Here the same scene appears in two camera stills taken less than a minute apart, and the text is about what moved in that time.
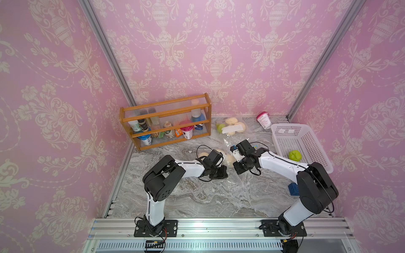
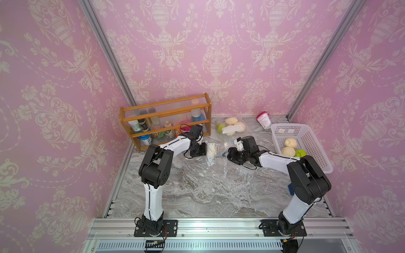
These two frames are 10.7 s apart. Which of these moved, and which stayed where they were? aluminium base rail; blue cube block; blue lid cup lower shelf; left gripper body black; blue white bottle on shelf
Moved: left gripper body black
Stayed: blue lid cup lower shelf; blue cube block; aluminium base rail; blue white bottle on shelf
